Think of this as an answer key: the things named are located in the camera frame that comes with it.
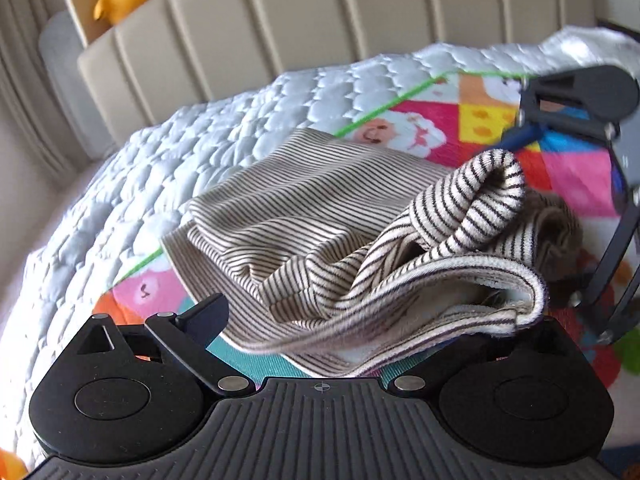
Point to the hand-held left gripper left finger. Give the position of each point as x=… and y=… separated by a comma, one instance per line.
x=207, y=316

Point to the striped beige garment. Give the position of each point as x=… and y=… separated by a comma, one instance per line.
x=320, y=240

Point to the beige padded headboard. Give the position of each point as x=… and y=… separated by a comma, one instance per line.
x=280, y=25

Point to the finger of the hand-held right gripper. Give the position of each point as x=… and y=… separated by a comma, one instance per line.
x=565, y=91
x=607, y=265

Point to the white quilted blanket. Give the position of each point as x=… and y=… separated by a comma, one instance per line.
x=220, y=115

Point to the colourful cartoon printed mat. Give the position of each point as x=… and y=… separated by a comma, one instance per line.
x=440, y=117

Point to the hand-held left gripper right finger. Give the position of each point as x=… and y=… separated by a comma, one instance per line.
x=429, y=368

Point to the orange toy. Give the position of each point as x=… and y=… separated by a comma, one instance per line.
x=10, y=465

